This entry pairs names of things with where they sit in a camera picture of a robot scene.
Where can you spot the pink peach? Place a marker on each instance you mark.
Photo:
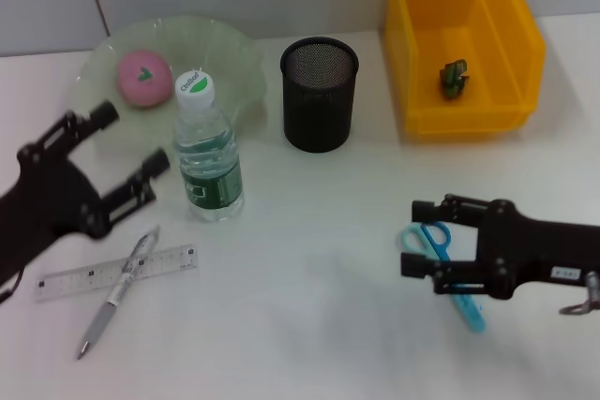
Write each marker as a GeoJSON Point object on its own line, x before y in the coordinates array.
{"type": "Point", "coordinates": [143, 79]}

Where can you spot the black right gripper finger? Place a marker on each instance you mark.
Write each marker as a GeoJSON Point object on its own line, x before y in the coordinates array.
{"type": "Point", "coordinates": [412, 265]}
{"type": "Point", "coordinates": [422, 211]}

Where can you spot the green plastic wrapper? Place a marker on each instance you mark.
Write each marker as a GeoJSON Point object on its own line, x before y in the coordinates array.
{"type": "Point", "coordinates": [452, 79]}

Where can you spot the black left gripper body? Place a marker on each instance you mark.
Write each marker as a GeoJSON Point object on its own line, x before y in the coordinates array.
{"type": "Point", "coordinates": [42, 203]}

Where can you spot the yellow plastic bin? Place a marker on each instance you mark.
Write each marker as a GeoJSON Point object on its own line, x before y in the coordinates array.
{"type": "Point", "coordinates": [422, 20]}

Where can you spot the blue scissors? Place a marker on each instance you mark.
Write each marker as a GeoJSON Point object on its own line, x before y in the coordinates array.
{"type": "Point", "coordinates": [469, 311]}

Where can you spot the clear plastic ruler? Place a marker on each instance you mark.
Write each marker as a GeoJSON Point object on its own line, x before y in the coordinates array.
{"type": "Point", "coordinates": [70, 280]}

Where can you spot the grey ballpoint pen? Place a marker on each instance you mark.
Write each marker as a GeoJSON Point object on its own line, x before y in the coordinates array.
{"type": "Point", "coordinates": [100, 320]}

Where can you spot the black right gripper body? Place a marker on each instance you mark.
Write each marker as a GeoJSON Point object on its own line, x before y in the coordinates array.
{"type": "Point", "coordinates": [539, 250]}

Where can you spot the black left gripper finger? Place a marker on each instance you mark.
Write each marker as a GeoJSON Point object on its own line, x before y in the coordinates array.
{"type": "Point", "coordinates": [157, 161]}
{"type": "Point", "coordinates": [103, 114]}

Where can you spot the black mesh pen holder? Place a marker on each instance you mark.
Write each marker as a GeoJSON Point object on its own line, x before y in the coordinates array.
{"type": "Point", "coordinates": [319, 105]}

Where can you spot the green glass fruit plate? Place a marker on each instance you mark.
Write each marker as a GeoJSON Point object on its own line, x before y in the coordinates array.
{"type": "Point", "coordinates": [229, 58]}

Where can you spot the clear green-label water bottle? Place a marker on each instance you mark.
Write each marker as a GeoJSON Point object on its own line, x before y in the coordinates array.
{"type": "Point", "coordinates": [208, 161]}

